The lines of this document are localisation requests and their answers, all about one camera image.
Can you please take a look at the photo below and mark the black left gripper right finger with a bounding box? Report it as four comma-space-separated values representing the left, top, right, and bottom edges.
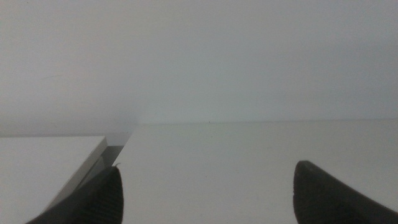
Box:
292, 160, 398, 224

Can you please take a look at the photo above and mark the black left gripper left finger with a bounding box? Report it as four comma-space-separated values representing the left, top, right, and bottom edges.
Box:
25, 165, 124, 224

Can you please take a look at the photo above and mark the white side table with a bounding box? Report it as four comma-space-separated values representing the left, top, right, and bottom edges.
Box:
0, 135, 108, 224

